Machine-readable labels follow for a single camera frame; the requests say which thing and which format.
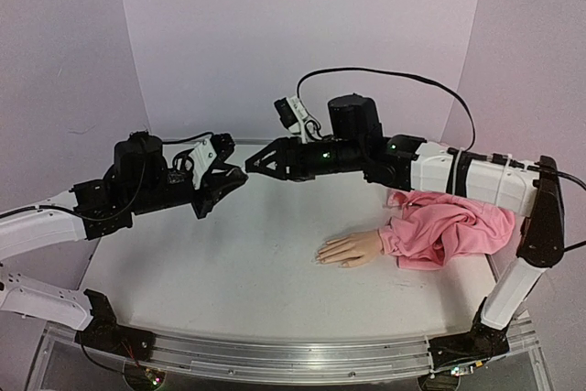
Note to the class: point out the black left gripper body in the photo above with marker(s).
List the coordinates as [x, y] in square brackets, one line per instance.
[154, 198]

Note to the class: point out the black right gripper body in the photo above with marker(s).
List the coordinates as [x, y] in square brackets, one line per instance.
[291, 159]

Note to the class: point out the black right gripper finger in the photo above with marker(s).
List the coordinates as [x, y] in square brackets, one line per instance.
[273, 173]
[273, 156]

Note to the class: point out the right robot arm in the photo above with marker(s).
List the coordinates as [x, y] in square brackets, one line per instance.
[529, 189]

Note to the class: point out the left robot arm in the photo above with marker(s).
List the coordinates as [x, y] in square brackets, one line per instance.
[140, 181]

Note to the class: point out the mannequin hand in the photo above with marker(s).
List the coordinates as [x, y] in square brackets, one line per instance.
[353, 250]

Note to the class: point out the pink hoodie cloth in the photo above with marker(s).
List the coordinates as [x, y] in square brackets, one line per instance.
[428, 229]

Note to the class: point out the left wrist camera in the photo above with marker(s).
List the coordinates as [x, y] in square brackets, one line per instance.
[208, 153]

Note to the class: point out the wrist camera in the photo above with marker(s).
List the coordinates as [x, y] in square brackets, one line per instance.
[208, 153]
[295, 117]

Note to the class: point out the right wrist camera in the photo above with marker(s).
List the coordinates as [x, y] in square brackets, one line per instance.
[295, 117]

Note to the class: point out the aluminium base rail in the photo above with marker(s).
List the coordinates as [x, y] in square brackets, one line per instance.
[110, 356]

